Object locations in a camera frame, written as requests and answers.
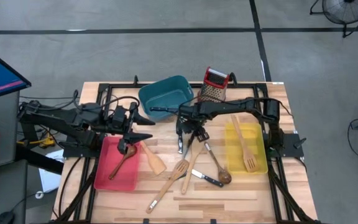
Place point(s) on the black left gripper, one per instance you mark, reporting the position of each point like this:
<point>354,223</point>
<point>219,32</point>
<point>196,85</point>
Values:
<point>126,130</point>

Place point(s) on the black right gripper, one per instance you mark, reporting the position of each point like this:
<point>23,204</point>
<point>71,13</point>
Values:
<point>196,113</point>

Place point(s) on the solid wooden spatula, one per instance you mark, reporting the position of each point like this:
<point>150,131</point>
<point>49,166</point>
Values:
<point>155,163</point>

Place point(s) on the red translucent plastic tray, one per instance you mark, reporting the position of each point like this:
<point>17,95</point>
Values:
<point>104,161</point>

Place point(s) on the wooden fork spatula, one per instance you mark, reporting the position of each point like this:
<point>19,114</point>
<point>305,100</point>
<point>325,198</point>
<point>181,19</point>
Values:
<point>189,174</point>

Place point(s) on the slotted wooden spoon with label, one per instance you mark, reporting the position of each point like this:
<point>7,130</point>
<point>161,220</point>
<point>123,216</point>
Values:
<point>163,193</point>

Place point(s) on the dark wooden spoon white label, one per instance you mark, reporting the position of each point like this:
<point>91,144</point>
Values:
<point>224,177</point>

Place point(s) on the slotted wooden spatula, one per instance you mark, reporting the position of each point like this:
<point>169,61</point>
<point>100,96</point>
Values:
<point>248,155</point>

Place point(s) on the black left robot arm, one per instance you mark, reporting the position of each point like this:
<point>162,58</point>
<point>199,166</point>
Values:
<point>67,119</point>

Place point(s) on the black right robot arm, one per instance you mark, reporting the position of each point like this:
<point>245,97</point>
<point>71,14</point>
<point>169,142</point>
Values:
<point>238,104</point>

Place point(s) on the teal plastic bin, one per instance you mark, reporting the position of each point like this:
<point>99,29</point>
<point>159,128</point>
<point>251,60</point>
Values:
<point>166,93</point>

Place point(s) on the red trimmed metal box grater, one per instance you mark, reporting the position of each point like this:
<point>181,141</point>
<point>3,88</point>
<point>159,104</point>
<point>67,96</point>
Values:
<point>211,91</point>

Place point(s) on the yellow translucent plastic tray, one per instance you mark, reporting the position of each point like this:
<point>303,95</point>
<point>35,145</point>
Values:
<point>235,155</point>

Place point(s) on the white table edge sticker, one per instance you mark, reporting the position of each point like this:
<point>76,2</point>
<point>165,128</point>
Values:
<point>278,83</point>

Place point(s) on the white paper sheet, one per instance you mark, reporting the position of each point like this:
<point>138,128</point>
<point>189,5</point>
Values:
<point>50,180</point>

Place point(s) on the black desk support beam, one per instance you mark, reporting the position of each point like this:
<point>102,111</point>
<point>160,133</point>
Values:
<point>39,160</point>

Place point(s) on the grey desk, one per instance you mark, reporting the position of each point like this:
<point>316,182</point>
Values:
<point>5,124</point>

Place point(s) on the black computer mouse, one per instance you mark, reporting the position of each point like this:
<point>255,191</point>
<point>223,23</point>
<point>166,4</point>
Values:
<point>5,217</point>

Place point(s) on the black floor fan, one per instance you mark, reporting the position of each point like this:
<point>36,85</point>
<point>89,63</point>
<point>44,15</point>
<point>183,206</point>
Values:
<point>346,11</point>

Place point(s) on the black aluminium table frame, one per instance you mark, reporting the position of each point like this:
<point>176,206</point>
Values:
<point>120,85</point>

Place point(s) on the black frame hook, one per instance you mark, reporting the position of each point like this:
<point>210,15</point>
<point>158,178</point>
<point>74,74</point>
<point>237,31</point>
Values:
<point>135,80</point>
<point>233,77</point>

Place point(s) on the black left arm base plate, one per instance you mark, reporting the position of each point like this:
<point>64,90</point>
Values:
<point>79,152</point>

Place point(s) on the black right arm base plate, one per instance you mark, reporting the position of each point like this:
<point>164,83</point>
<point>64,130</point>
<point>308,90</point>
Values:
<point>287,151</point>

